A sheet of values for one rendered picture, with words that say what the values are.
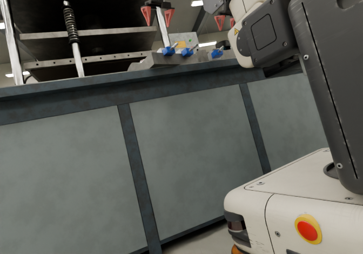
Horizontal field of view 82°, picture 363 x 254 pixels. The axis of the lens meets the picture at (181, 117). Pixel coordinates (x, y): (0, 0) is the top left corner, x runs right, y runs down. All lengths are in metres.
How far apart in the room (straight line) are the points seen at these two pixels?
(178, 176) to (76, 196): 0.42
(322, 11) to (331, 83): 0.12
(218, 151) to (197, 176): 0.16
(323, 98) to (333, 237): 0.25
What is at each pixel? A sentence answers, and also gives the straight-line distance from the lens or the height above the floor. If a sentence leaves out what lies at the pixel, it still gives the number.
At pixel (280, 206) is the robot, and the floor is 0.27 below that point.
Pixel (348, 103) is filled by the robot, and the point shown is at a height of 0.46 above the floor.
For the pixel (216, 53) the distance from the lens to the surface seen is 1.07.
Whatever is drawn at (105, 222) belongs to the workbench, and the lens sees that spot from 0.97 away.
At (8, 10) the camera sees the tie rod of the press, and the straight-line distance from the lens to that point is 2.14.
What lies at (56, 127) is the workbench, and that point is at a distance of 0.97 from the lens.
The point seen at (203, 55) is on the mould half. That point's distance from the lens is 1.16.
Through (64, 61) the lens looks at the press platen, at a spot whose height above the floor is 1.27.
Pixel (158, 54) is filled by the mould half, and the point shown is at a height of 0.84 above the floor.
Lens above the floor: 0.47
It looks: 5 degrees up
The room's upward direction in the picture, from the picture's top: 14 degrees counter-clockwise
